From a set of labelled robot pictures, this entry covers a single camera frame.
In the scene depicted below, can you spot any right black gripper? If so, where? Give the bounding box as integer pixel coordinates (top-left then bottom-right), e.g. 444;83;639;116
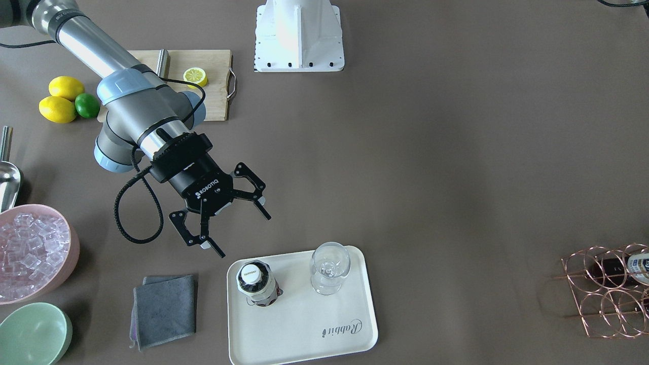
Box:
150;132;272;259

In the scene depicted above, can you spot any tea bottle white cap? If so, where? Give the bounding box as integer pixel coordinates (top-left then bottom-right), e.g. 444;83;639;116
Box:
236;260;283;307

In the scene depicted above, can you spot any copper wire bottle basket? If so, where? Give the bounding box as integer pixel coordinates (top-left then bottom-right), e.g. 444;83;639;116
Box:
557;243;647;339

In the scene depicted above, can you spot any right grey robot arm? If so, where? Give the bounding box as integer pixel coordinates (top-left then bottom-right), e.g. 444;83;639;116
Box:
2;1;270;257

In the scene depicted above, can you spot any half lemon slice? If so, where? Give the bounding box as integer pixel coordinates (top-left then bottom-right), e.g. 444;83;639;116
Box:
183;67;209;89

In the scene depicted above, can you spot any grey folded cloth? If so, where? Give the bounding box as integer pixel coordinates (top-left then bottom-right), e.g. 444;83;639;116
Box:
129;275;197;351

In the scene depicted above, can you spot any bamboo cutting board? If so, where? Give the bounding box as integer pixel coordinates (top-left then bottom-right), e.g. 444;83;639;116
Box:
129;49;236;122

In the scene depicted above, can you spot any steel cylinder muddler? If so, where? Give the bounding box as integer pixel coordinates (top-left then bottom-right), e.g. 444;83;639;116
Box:
155;49;170;79

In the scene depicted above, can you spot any clear stemless glass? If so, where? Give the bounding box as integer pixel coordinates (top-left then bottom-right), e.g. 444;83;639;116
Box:
310;242;351;296

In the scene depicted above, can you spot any green lime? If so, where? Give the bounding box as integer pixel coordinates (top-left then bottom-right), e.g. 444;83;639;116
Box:
74;93;100;119

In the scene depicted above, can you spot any cream rabbit tray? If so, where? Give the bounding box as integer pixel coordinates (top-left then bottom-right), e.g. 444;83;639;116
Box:
227;245;379;364

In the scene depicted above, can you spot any lower yellow lemon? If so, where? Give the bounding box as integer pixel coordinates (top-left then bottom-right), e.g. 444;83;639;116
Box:
39;96;77;123

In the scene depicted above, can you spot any yellow lemon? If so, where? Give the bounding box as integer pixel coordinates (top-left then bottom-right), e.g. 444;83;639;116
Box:
48;76;85;102
39;96;77;123

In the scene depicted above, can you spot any pink bowl of ice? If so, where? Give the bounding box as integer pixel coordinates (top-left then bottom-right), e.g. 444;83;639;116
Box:
1;205;80;305

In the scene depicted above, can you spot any upper yellow lemon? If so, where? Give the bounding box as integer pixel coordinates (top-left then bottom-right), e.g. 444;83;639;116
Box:
48;76;85;102

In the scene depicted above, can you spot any steel ice scoop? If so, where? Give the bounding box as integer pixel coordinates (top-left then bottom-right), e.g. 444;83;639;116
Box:
1;126;22;212

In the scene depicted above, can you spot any green empty bowl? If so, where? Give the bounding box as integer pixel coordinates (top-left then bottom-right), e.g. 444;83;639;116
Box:
1;302;73;364

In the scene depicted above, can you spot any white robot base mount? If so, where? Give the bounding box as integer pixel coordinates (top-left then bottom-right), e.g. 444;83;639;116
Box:
254;1;345;72

